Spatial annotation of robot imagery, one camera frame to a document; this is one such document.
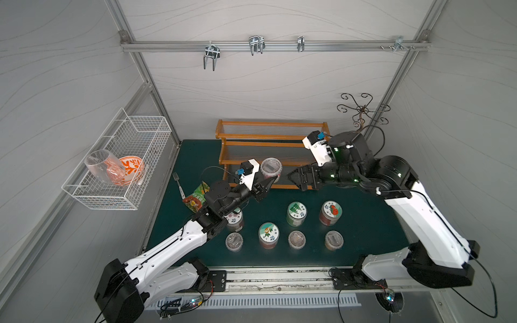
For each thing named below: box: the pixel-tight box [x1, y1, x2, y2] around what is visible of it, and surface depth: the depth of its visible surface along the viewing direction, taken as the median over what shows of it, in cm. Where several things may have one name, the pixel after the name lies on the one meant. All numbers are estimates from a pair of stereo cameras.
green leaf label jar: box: [286, 201, 308, 228], surface depth 86 cm
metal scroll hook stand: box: [337, 92, 392, 134], surface depth 95 cm
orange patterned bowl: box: [118, 155, 145, 186], surface depth 68 cm
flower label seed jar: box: [223, 211, 244, 233], surface depth 83 cm
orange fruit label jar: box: [258, 222, 281, 250], surface depth 79 cm
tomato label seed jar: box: [319, 199, 343, 227], surface depth 86 cm
